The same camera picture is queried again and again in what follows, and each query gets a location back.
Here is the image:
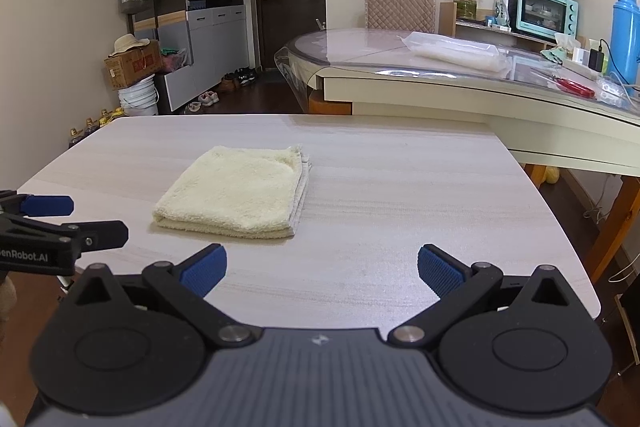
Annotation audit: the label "white red printed box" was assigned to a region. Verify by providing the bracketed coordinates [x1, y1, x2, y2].
[495, 0, 518, 30]

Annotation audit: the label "white plastic bucket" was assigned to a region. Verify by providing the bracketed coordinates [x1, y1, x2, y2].
[117, 74, 160, 116]

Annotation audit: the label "cream dining table glass top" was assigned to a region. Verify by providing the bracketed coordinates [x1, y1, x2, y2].
[274, 27, 640, 298]

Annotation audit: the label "wooden tabletop shelf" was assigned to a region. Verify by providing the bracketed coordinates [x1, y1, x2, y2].
[439, 2, 558, 42]

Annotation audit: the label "teal toaster oven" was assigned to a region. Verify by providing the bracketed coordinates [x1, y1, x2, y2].
[502, 0, 580, 40]

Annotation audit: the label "straw hat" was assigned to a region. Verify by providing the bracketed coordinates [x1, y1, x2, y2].
[109, 34, 151, 58]

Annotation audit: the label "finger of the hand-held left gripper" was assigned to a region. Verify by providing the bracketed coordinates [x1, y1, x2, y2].
[0, 212, 129, 253]
[0, 190, 75, 218]

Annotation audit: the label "pile of colourful clothes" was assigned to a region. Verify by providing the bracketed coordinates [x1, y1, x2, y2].
[160, 47, 192, 72]

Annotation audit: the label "cluster of cooking oil bottles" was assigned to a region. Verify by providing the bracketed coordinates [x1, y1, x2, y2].
[67, 107, 126, 148]

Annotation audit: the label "blue thermos flask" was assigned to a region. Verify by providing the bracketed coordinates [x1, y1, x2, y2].
[607, 0, 640, 88]

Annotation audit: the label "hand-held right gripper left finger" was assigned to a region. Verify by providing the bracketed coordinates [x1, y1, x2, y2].
[64, 243, 253, 349]

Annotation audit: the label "quilted beige chair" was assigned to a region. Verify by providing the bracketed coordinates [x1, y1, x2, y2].
[364, 0, 437, 34]

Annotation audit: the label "red scissors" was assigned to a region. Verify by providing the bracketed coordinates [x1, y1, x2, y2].
[550, 76, 598, 98]

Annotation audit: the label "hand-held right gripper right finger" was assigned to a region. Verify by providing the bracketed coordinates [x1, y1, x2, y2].
[389, 244, 577, 349]

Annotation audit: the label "cream yellow towel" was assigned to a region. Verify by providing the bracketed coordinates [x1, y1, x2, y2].
[152, 144, 313, 240]

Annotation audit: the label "clear plastic bag white contents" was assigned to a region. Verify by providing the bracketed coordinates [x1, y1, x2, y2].
[397, 31, 513, 75]

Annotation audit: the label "brown cardboard box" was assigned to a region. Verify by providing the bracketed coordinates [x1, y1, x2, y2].
[104, 39, 165, 91]

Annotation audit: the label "grey and dark tall cabinet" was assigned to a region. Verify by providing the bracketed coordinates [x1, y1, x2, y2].
[122, 0, 251, 112]

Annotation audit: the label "white tissue pack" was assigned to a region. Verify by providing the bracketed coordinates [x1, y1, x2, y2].
[554, 33, 583, 52]

